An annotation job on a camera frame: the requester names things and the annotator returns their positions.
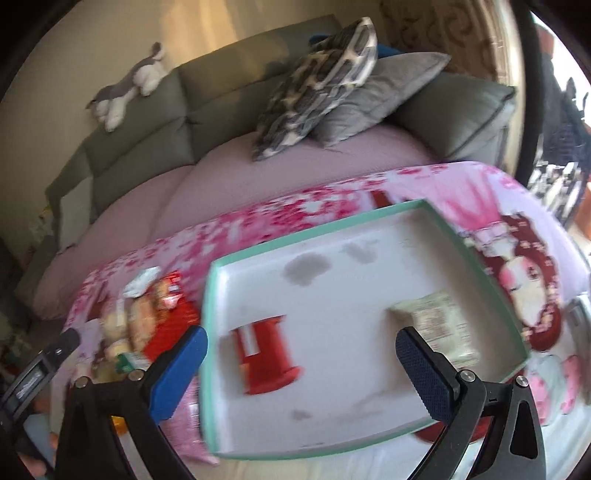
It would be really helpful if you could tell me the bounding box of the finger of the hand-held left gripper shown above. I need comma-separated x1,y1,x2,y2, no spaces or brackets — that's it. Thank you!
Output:
4,329,81,414

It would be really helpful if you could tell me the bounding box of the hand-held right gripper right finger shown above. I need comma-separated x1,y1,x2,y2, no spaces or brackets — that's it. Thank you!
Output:
394,326,548,480

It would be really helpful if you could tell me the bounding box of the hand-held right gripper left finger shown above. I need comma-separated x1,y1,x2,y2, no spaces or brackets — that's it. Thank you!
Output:
55,325,209,480

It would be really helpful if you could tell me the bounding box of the red packet with clear window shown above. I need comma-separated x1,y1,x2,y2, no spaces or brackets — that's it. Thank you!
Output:
139,272,201,365

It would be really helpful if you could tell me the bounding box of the pale green snack packet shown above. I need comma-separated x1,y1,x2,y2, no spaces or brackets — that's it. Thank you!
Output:
390,291,483,370

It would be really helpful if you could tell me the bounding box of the pink snack packet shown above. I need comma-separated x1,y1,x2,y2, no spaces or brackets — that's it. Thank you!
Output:
164,383,220,464

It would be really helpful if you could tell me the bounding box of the clear packet of bread rolls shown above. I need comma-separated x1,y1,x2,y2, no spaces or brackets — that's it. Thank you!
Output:
122,268,178,354

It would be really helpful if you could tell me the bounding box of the pale bun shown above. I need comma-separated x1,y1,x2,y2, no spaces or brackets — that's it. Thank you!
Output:
95,298,134,365

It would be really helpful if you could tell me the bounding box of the red snack packet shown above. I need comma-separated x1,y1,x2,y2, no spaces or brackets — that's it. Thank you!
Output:
231,316,303,397

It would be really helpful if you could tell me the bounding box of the teal-rimmed white box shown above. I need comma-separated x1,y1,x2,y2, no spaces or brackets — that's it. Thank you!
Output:
198,198,532,461

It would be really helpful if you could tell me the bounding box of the pink printed blanket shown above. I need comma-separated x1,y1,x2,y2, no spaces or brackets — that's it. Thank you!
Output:
62,161,591,480

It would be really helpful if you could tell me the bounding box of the pink sofa cover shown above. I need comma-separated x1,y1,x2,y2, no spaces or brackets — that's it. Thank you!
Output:
34,124,458,319

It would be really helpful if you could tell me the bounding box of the grey-green sofa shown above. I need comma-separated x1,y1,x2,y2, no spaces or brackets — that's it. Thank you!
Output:
14,14,518,324

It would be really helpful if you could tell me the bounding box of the dark rack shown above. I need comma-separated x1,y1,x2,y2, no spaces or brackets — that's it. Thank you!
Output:
526,78,591,222

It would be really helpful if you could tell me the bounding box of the grey pillow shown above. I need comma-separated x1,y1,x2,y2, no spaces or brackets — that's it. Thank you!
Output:
311,52,452,148

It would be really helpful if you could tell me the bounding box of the grey-and-white plush toy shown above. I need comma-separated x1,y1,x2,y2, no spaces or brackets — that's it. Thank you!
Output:
85,42,168,133

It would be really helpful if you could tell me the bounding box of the patterned black-and-cream pillow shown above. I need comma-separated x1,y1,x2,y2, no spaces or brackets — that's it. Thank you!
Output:
252,17,379,161

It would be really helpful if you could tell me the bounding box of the patterned beige curtain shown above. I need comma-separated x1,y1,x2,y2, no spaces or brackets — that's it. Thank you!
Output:
379,0,509,88

